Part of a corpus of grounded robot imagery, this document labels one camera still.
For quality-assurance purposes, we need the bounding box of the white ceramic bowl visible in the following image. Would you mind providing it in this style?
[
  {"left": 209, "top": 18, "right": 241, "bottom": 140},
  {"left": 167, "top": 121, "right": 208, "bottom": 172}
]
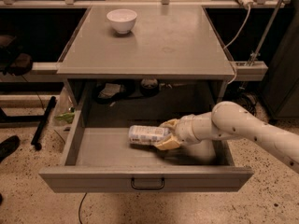
[{"left": 107, "top": 8, "right": 137, "bottom": 34}]

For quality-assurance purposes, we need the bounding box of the grey open top drawer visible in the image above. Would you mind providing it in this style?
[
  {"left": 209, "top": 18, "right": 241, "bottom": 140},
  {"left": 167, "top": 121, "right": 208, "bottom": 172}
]
[{"left": 38, "top": 81, "right": 254, "bottom": 194}]

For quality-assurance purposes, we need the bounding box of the grey cabinet table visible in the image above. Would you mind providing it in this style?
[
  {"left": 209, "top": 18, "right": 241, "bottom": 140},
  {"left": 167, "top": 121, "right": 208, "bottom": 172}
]
[{"left": 58, "top": 3, "right": 234, "bottom": 102}]

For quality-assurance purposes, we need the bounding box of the clear plastic water bottle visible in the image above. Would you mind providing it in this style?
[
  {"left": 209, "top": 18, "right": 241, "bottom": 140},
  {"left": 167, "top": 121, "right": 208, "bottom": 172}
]
[{"left": 128, "top": 125, "right": 170, "bottom": 146}]

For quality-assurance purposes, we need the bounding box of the green plastic bag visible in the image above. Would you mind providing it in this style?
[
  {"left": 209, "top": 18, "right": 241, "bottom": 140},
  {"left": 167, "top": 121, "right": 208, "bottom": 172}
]
[{"left": 54, "top": 107, "right": 75, "bottom": 124}]

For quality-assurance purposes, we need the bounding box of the black rod on floor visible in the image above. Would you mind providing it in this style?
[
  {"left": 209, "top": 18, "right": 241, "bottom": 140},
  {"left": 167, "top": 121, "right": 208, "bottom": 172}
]
[{"left": 31, "top": 96, "right": 56, "bottom": 151}]

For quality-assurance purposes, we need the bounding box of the black drawer handle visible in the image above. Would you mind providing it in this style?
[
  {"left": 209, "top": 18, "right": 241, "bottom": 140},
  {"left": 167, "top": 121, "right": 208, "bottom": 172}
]
[{"left": 131, "top": 178, "right": 164, "bottom": 190}]

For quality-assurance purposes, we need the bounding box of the black shoe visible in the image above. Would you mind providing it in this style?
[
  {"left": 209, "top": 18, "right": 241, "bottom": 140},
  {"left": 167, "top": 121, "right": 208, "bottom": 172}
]
[{"left": 0, "top": 135, "right": 20, "bottom": 162}]

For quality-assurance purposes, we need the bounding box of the white cable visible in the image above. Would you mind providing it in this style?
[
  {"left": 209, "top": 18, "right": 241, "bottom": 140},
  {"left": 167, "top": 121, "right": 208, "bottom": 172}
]
[{"left": 222, "top": 4, "right": 252, "bottom": 85}]

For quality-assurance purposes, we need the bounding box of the black cable bundle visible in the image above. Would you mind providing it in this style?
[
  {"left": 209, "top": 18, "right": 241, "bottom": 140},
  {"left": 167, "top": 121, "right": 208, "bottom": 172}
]
[{"left": 228, "top": 91, "right": 258, "bottom": 117}]

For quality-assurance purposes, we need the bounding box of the black floor cable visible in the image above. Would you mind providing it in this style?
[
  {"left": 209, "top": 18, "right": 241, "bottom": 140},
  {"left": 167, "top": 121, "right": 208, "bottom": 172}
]
[{"left": 78, "top": 192, "right": 89, "bottom": 224}]

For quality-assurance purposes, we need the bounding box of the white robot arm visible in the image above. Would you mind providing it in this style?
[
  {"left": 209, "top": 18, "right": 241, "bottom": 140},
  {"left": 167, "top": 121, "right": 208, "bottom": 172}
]
[{"left": 155, "top": 102, "right": 299, "bottom": 173}]

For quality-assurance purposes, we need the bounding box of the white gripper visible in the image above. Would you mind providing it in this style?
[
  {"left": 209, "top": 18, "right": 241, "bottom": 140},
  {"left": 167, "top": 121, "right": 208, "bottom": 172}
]
[{"left": 154, "top": 115, "right": 199, "bottom": 150}]

